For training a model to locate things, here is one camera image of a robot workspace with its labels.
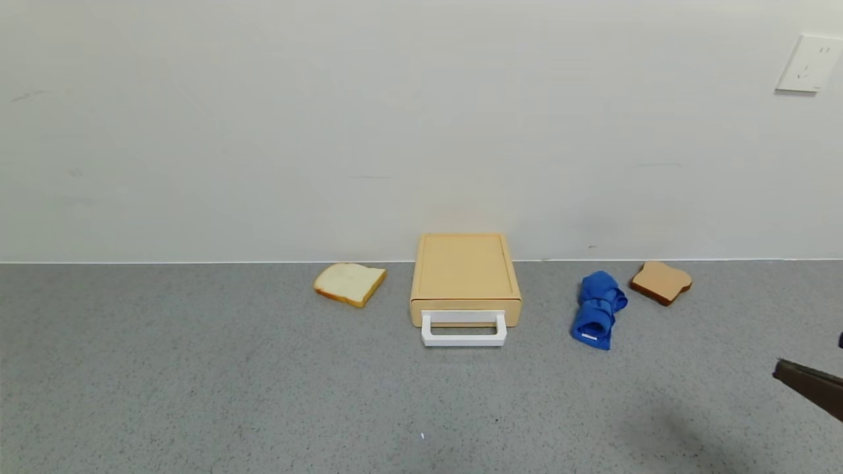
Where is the yellow drawer with white handle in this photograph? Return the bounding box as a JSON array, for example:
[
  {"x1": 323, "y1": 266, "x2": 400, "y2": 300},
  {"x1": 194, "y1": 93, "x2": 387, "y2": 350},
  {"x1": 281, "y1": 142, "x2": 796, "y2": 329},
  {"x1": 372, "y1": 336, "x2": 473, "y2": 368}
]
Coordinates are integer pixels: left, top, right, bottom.
[{"x1": 410, "y1": 299, "x2": 523, "y2": 348}]

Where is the yellow drawer cabinet case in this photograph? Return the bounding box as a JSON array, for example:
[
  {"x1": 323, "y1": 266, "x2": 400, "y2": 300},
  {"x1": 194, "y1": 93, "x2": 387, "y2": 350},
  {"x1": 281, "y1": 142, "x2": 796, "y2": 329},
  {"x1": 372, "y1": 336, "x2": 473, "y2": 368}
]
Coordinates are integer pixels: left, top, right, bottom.
[{"x1": 410, "y1": 233, "x2": 522, "y2": 311}]

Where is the white bread slice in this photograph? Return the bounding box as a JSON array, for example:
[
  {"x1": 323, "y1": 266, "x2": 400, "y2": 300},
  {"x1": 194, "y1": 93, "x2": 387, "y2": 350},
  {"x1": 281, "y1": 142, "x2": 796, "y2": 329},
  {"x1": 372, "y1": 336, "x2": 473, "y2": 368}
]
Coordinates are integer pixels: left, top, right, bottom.
[{"x1": 313, "y1": 263, "x2": 388, "y2": 309}]

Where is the blue rolled cloth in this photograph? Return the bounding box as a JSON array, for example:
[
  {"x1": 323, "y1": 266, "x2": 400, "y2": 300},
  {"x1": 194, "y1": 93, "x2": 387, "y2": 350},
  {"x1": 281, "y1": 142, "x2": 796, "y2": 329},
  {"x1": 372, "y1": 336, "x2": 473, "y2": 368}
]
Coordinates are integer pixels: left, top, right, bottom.
[{"x1": 570, "y1": 271, "x2": 629, "y2": 351}]

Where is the brown toast slice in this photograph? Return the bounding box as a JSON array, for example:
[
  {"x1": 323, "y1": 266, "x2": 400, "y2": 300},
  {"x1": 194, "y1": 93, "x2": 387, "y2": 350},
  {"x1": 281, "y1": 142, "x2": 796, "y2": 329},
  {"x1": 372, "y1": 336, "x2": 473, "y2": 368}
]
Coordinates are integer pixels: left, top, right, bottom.
[{"x1": 629, "y1": 260, "x2": 693, "y2": 307}]

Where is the white wall socket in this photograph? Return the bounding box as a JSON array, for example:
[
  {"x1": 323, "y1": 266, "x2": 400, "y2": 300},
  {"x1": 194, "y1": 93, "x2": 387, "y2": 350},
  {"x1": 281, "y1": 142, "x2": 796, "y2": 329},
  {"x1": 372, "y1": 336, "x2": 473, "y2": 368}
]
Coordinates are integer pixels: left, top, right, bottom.
[{"x1": 775, "y1": 34, "x2": 843, "y2": 93}]

